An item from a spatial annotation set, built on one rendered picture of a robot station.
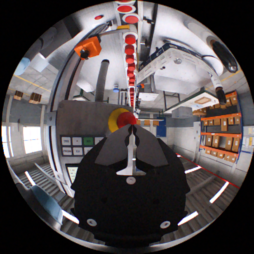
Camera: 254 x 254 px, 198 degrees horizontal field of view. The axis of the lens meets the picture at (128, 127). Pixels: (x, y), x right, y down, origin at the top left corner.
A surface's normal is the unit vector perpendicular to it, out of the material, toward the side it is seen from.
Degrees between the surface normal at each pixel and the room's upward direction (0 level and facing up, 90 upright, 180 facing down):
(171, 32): 0
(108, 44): 0
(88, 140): 90
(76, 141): 90
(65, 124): 90
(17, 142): 90
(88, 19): 0
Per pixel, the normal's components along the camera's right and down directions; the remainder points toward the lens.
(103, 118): 0.54, 0.00
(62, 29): -0.01, 1.00
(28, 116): 1.00, 0.01
